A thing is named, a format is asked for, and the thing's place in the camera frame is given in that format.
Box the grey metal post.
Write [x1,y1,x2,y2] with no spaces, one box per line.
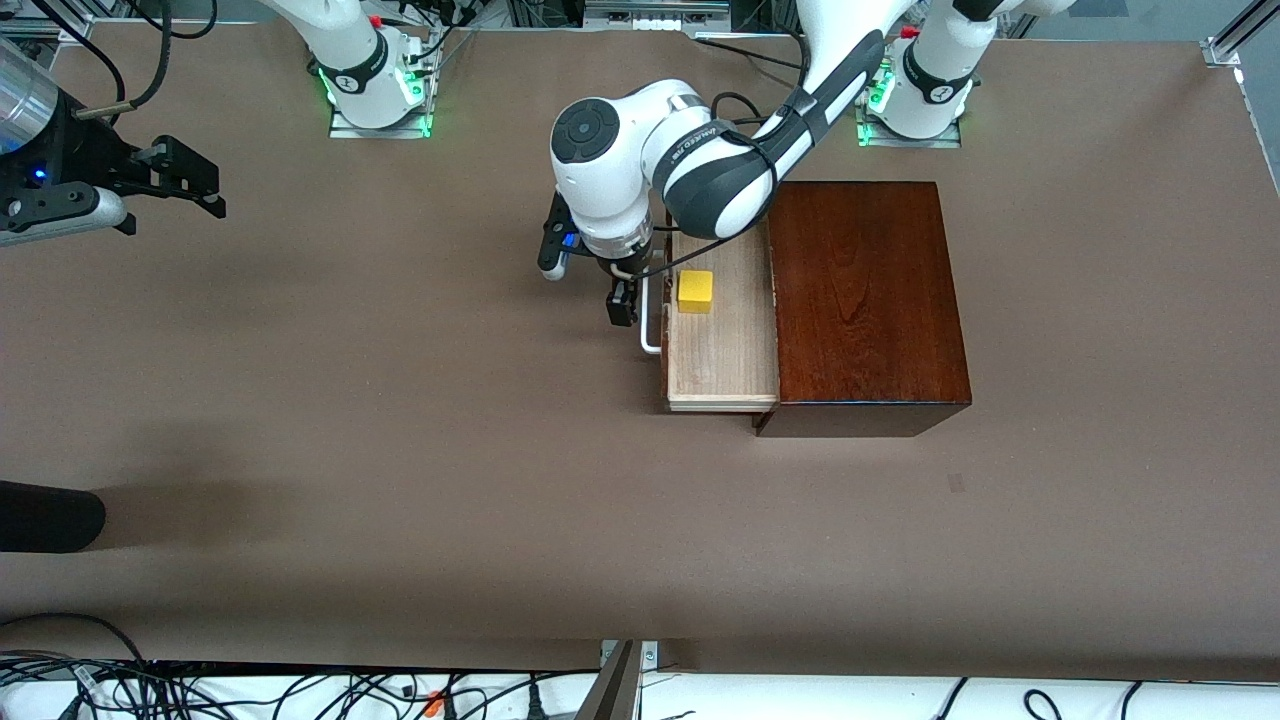
[575,640,661,720]

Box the black rounded object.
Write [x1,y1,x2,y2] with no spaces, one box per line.
[0,480,107,554]

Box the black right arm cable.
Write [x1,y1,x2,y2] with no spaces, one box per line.
[30,0,179,119]

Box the dark brown wooden cabinet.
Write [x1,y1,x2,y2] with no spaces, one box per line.
[752,181,973,438]

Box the aluminium frame profile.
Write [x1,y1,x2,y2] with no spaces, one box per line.
[1203,0,1280,69]

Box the grey power strip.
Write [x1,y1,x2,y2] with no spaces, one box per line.
[583,0,736,36]

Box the long looping black cable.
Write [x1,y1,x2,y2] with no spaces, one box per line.
[0,612,151,666]

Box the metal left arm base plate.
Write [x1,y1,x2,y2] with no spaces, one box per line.
[858,118,963,150]

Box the wooden drawer with white handle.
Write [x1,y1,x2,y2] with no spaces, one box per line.
[640,225,781,414]

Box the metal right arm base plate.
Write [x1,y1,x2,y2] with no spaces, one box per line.
[328,100,433,140]

